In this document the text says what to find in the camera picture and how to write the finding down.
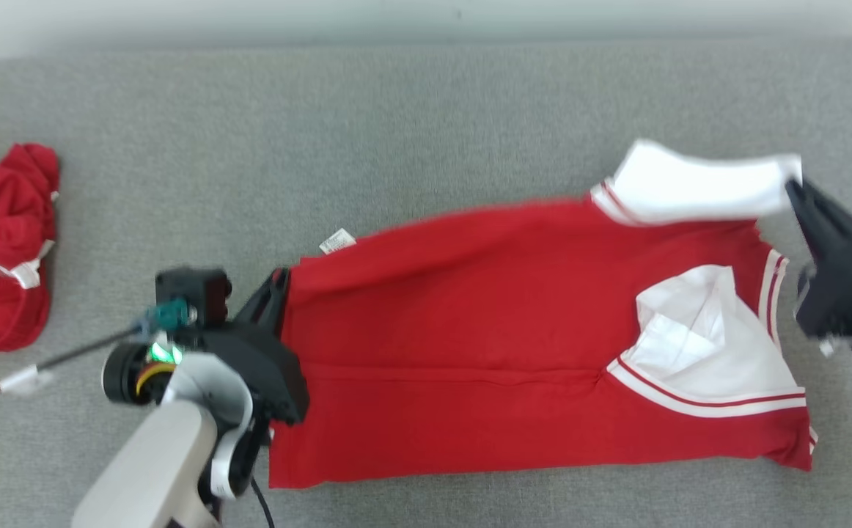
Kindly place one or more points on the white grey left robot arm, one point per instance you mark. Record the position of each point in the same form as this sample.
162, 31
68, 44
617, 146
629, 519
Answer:
155, 462

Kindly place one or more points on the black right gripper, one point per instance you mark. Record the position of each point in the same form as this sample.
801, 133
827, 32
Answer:
851, 286

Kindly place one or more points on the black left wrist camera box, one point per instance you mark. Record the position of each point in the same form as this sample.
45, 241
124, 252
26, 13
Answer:
191, 293

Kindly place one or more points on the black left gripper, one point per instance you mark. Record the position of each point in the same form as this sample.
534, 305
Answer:
265, 359

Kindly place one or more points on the plain red garment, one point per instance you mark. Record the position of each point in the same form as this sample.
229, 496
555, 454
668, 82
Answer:
1, 220

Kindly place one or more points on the red white Bulls jersey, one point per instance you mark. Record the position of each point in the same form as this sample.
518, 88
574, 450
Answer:
470, 330

